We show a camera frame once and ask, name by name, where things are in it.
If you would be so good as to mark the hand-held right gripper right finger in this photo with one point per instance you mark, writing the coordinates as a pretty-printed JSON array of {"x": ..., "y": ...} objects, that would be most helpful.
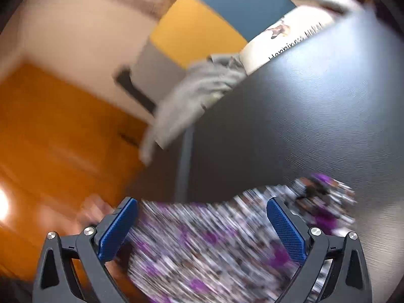
[{"x": 285, "y": 230}]

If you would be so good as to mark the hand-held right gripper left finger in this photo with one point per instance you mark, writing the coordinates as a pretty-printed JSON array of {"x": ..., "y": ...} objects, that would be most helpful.
[{"x": 118, "y": 227}]

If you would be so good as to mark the leopard print purple flowered garment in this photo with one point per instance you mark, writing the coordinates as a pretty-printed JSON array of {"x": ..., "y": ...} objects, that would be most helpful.
[{"x": 205, "y": 243}]

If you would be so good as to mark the grey garment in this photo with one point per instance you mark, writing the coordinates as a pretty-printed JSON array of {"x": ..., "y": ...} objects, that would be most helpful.
[{"x": 189, "y": 101}]

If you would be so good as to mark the white printed pillow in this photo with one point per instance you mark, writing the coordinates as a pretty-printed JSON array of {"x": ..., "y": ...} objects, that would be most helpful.
[{"x": 284, "y": 38}]

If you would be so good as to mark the grey yellow blue sofa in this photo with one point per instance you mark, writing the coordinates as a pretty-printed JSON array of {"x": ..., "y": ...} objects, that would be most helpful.
[{"x": 202, "y": 22}]

